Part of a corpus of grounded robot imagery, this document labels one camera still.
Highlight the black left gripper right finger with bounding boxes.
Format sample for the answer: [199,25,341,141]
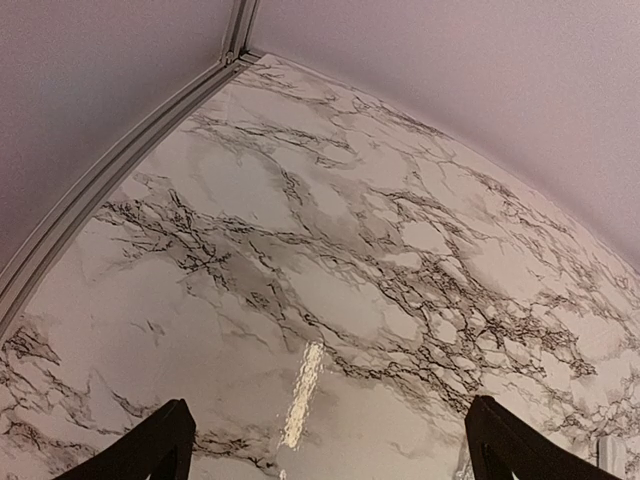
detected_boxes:
[465,395,612,480]

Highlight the aluminium left corner post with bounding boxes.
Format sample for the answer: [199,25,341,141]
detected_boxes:
[221,0,259,66]

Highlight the aluminium left floor rail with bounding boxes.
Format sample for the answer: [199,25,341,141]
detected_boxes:
[1,52,261,332]

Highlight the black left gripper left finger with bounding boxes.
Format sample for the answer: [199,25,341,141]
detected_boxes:
[58,399,196,480]

